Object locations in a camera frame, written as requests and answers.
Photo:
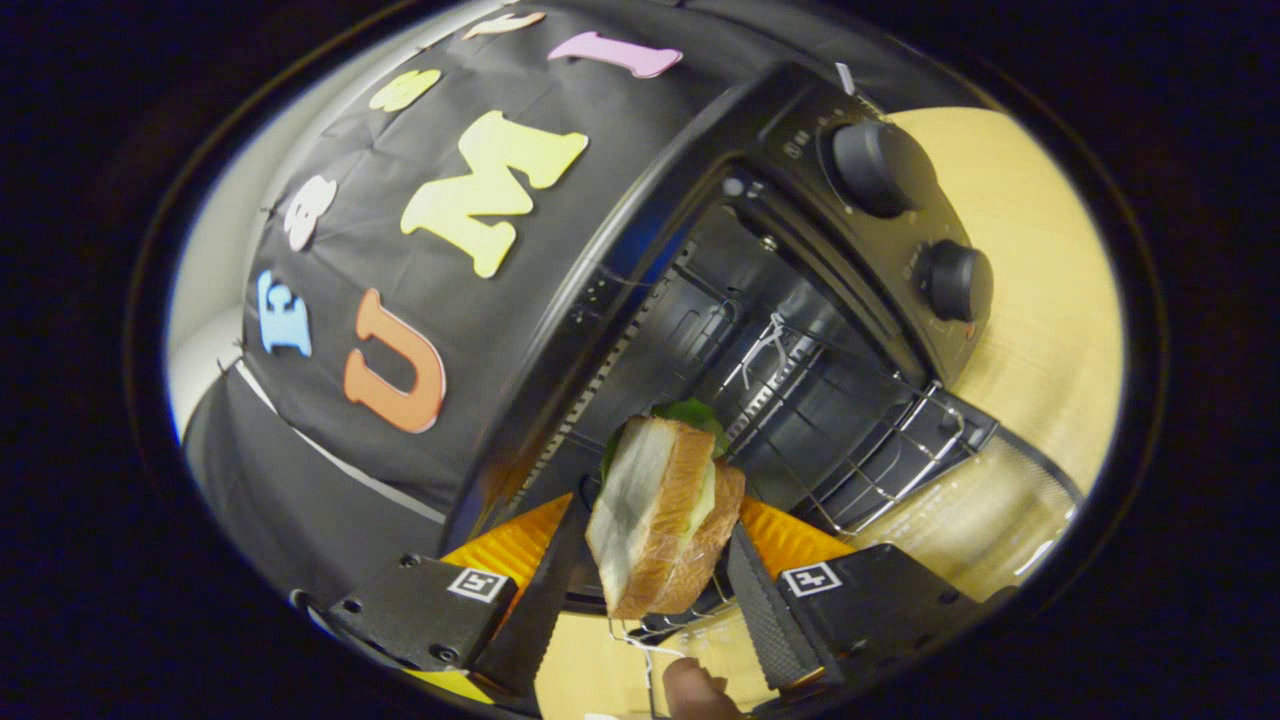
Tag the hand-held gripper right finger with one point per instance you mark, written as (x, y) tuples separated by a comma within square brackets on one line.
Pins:
[(765, 610)]

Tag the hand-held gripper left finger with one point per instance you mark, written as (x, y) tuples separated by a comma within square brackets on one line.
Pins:
[(545, 620)]

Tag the toast sandwich with lettuce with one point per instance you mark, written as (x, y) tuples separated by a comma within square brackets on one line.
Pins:
[(650, 510)]

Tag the black toaster oven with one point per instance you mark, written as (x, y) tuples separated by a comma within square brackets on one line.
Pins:
[(900, 260)]

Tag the black oven knob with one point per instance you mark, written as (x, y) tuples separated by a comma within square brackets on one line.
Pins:
[(880, 168), (955, 282)]

